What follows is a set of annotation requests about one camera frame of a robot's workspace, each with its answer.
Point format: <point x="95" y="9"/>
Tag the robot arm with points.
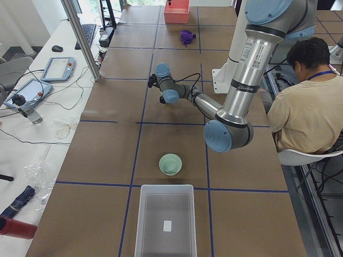
<point x="268" y="23"/>

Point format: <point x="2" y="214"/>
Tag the clear plastic storage box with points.
<point x="166" y="221"/>

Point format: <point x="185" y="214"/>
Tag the black power box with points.
<point x="106" y="37"/>

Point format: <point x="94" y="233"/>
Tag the mint green bowl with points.
<point x="170" y="164"/>

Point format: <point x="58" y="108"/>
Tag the purple crumpled cloth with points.
<point x="187" y="37"/>

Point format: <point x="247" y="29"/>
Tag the white crumpled tissue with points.
<point x="63" y="127"/>

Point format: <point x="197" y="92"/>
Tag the pink plastic bin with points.
<point x="178" y="12"/>

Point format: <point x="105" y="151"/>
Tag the white chair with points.
<point x="290" y="157"/>

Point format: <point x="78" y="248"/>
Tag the far teach pendant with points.
<point x="58" y="69"/>

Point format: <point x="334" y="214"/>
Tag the teach pendant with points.
<point x="58" y="69"/>
<point x="33" y="91"/>

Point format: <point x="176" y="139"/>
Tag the black keyboard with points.
<point x="89" y="31"/>

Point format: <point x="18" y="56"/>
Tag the person in beige shirt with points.
<point x="307" y="117"/>

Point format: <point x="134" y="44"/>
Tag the clear plastic wrap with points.
<point x="41" y="177"/>

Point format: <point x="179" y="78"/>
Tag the black computer mouse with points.
<point x="57" y="48"/>

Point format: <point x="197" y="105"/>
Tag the near teach pendant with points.
<point x="33" y="91"/>

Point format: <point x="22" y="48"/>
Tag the clear water bottle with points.
<point x="26" y="109"/>

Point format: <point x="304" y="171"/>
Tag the folded blue umbrella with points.
<point x="19" y="202"/>

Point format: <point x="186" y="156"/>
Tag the grey office chair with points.
<point x="12" y="70"/>

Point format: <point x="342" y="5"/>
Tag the red metal bottle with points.
<point x="17" y="229"/>

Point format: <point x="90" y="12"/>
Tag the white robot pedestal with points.
<point x="222" y="77"/>

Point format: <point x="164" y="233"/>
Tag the aluminium frame post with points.
<point x="81" y="38"/>

